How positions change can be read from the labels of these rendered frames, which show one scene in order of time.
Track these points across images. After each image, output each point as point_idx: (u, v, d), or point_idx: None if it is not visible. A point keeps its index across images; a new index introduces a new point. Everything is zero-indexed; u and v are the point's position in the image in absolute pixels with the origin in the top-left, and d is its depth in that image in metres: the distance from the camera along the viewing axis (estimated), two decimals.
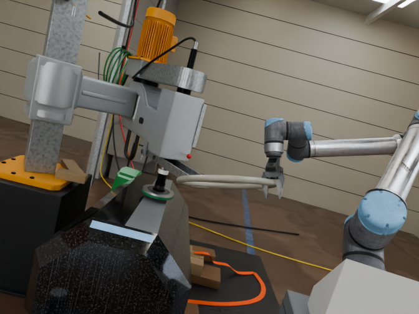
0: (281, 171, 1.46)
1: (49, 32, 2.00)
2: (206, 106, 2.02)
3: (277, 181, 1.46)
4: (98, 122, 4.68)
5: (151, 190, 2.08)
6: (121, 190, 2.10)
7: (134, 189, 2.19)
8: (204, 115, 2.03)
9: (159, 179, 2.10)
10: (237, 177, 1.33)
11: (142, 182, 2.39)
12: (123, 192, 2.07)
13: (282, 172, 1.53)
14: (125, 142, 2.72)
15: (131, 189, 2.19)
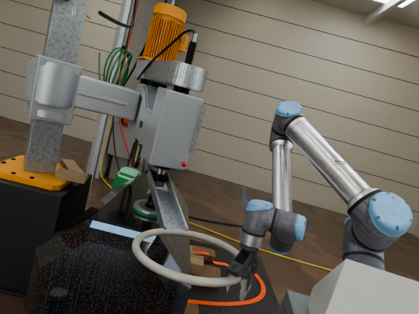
0: (250, 272, 1.16)
1: (49, 32, 2.00)
2: (206, 106, 1.75)
3: (243, 281, 1.17)
4: (98, 122, 4.68)
5: None
6: (121, 190, 2.10)
7: (134, 189, 2.19)
8: (203, 117, 1.76)
9: None
10: (184, 278, 1.08)
11: (142, 182, 2.39)
12: (123, 192, 2.07)
13: (257, 266, 1.22)
14: (133, 149, 2.54)
15: (131, 189, 2.19)
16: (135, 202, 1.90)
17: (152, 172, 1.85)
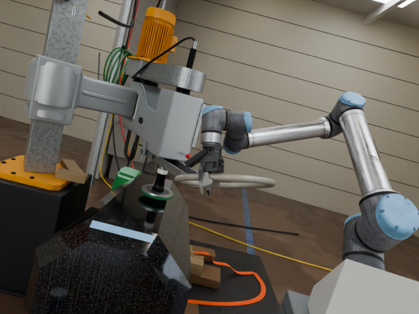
0: (199, 164, 1.32)
1: (49, 32, 2.00)
2: (206, 105, 2.02)
3: None
4: (98, 122, 4.68)
5: (166, 193, 2.12)
6: (121, 190, 2.10)
7: (134, 189, 2.19)
8: None
9: (159, 179, 2.10)
10: (235, 176, 1.32)
11: (142, 182, 2.39)
12: (123, 192, 2.07)
13: (217, 163, 1.30)
14: (125, 142, 2.72)
15: (131, 189, 2.19)
16: (143, 185, 2.13)
17: None
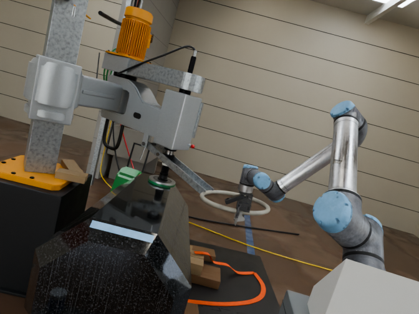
0: (237, 206, 1.91)
1: (49, 32, 2.00)
2: (203, 104, 2.47)
3: (235, 212, 1.94)
4: (98, 122, 4.68)
5: None
6: (121, 190, 2.10)
7: (134, 189, 2.19)
8: (201, 111, 2.48)
9: (165, 171, 2.48)
10: (257, 212, 1.98)
11: (142, 182, 2.39)
12: (123, 192, 2.07)
13: (249, 208, 1.92)
14: (103, 133, 2.86)
15: (131, 189, 2.19)
16: (164, 183, 2.43)
17: (164, 154, 2.45)
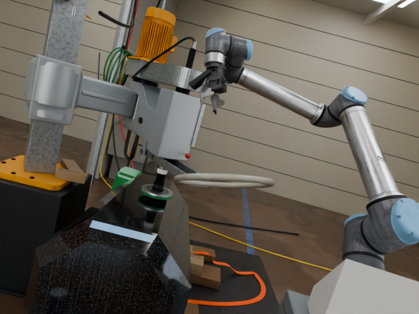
0: (204, 80, 1.38)
1: (49, 32, 2.00)
2: (205, 105, 2.02)
3: None
4: (98, 122, 4.68)
5: None
6: (121, 190, 2.10)
7: (134, 189, 2.19)
8: (202, 114, 2.03)
9: (158, 179, 2.10)
10: (234, 175, 1.32)
11: (142, 182, 2.39)
12: (123, 192, 2.07)
13: (220, 80, 1.36)
14: (125, 142, 2.72)
15: (131, 189, 2.19)
16: (155, 194, 2.04)
17: None
